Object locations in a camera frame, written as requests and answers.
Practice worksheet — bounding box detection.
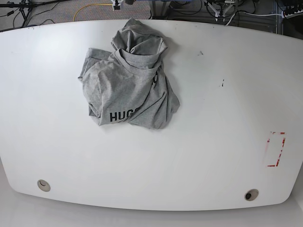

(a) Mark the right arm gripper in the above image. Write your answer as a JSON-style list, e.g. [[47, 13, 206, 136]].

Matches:
[[111, 0, 123, 10]]

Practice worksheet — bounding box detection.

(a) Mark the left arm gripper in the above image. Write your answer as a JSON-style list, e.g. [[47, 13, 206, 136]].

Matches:
[[208, 0, 237, 21]]

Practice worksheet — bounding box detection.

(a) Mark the grey HUGO T-shirt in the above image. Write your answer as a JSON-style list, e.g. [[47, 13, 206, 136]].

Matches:
[[79, 18, 180, 129]]

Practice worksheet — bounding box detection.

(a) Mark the white power strip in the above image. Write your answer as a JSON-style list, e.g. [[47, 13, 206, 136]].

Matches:
[[282, 5, 303, 18]]

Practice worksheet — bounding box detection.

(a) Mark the black tripod stand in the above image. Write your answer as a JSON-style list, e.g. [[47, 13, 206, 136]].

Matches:
[[0, 0, 69, 28]]

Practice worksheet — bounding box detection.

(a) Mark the red tape rectangle marking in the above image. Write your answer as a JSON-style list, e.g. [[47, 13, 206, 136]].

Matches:
[[265, 131, 286, 167]]

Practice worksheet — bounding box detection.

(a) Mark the yellow cable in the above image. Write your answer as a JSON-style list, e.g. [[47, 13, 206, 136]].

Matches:
[[72, 3, 114, 22]]

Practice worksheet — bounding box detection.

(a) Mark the aluminium frame rail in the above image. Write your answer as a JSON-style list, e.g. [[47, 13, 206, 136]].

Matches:
[[149, 0, 171, 19]]

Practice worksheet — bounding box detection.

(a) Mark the right table cable grommet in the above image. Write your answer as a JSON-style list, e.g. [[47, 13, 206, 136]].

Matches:
[[244, 189, 259, 201]]

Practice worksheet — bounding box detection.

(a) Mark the table cable grommet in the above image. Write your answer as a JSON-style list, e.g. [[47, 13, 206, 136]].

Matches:
[[37, 180, 51, 192], [244, 189, 259, 201]]

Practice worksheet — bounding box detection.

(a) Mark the left table cable grommet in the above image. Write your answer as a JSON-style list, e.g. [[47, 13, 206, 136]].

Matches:
[[37, 180, 51, 192]]

